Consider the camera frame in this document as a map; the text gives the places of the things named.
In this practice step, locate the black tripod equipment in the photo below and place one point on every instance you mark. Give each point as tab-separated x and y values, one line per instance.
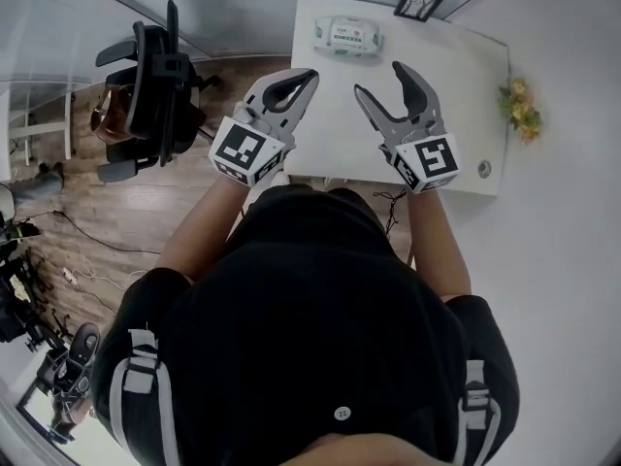
19	299

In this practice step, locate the white shirt button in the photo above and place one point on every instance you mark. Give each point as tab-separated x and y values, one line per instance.
343	413

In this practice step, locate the black office chair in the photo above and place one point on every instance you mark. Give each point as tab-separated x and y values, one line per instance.
145	90

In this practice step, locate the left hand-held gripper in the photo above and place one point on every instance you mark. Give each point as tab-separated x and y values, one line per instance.
240	151

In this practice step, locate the yellow artificial flowers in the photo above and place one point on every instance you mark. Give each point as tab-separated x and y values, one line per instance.
521	112

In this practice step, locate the black picture frame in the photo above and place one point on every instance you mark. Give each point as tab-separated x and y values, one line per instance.
417	4

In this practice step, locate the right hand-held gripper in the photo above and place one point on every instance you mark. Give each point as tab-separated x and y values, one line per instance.
432	160

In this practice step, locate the person's black shirt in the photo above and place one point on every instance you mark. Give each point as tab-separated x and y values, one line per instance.
301	309

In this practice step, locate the white frame table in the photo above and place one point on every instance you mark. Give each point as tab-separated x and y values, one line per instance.
68	124

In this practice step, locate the brown leather bag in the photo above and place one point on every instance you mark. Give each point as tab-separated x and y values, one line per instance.
109	126

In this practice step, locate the white lidded wet wipe pack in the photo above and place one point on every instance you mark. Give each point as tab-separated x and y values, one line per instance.
347	37

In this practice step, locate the person's left forearm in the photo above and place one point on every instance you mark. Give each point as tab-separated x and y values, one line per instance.
194	236

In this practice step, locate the person's right forearm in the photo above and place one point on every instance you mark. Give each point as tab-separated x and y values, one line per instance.
436	250

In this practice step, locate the white power strip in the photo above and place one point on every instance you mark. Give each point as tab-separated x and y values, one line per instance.
70	277

